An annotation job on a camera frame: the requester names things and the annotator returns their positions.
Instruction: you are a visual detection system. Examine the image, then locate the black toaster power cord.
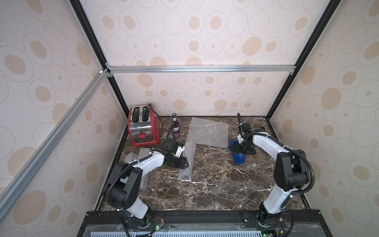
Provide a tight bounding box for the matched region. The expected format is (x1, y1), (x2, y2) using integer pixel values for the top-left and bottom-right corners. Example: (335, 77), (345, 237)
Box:
(147, 103), (164, 138)

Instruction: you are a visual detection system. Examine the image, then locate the black left frame post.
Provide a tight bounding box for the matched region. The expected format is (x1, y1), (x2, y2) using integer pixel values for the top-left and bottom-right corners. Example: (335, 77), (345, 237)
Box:
(69, 0), (129, 116)

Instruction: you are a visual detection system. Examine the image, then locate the black right frame post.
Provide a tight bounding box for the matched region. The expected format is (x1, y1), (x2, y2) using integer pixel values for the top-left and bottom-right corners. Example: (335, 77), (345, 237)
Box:
(266, 0), (342, 122)

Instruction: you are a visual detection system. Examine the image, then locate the red and chrome toaster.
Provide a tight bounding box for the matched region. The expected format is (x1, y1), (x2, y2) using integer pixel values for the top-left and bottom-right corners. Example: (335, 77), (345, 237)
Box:
(128, 104), (160, 147)

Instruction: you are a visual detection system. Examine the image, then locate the diagonal aluminium frame bar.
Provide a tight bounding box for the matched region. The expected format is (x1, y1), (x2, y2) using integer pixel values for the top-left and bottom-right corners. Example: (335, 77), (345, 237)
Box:
(1, 69), (110, 222)

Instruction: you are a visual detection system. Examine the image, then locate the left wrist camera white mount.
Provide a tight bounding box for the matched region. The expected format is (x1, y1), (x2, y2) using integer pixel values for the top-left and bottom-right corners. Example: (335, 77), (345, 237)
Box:
(174, 146), (185, 158)

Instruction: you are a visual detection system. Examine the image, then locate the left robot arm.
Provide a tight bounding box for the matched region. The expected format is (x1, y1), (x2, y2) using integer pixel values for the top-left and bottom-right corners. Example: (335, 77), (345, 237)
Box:
(102, 138), (189, 220)

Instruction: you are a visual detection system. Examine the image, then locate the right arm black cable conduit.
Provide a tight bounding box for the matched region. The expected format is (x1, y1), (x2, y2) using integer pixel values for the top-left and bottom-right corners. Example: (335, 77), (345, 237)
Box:
(236, 112), (315, 195)

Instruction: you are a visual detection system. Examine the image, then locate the purple bottle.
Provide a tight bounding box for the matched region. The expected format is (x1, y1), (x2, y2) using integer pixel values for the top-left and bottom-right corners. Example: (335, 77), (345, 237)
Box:
(172, 113), (180, 139)

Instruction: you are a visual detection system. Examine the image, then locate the horizontal aluminium frame bar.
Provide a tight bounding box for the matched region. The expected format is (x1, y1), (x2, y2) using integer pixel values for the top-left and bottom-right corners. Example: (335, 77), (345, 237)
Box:
(109, 65), (296, 74)

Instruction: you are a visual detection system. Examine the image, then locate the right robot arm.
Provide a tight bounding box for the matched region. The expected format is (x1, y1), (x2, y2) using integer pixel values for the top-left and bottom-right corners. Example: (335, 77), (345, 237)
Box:
(236, 121), (315, 226)

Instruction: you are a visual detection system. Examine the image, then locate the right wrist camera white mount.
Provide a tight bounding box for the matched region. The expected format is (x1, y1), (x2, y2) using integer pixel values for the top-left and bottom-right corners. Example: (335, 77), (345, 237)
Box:
(237, 134), (244, 144)

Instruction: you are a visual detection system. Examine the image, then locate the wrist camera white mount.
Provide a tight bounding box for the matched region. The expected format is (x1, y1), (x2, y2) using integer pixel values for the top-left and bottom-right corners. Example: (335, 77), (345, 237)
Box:
(174, 146), (185, 158)
(237, 134), (244, 144)

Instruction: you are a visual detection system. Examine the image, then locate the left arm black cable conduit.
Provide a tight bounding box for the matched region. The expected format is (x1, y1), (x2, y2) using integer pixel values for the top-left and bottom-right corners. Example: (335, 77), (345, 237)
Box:
(105, 122), (175, 209)

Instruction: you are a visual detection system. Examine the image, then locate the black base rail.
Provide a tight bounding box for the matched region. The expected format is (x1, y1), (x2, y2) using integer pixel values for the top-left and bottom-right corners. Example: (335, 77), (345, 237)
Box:
(78, 209), (332, 237)

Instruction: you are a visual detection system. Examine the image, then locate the black frame post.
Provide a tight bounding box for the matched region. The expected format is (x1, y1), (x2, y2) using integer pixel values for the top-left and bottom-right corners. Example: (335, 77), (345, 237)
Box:
(266, 0), (342, 122)
(69, 0), (129, 116)

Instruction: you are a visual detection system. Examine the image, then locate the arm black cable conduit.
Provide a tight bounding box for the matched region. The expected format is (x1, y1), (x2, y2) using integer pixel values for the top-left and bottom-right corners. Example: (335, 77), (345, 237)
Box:
(236, 112), (315, 195)
(105, 122), (175, 209)

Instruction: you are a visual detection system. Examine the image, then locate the blue tape dispenser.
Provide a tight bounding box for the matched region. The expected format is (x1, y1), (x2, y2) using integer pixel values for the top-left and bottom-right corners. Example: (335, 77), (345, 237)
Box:
(229, 140), (246, 165)

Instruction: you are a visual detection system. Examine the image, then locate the stack of bubble wrap sheets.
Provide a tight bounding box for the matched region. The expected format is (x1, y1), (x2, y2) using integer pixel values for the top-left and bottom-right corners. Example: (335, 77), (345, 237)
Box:
(187, 118), (229, 148)

